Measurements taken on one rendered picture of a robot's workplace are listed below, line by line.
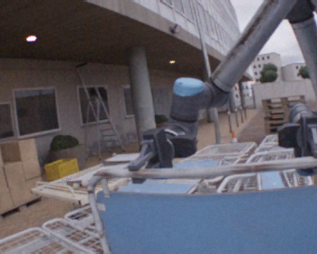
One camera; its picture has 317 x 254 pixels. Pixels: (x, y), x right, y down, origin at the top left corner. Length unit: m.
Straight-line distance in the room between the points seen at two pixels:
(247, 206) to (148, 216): 0.25
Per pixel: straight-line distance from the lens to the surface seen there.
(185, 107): 0.77
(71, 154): 6.33
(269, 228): 0.56
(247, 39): 0.78
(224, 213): 0.56
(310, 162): 0.50
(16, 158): 4.24
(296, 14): 0.96
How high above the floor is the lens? 1.26
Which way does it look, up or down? 4 degrees down
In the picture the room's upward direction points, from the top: 8 degrees counter-clockwise
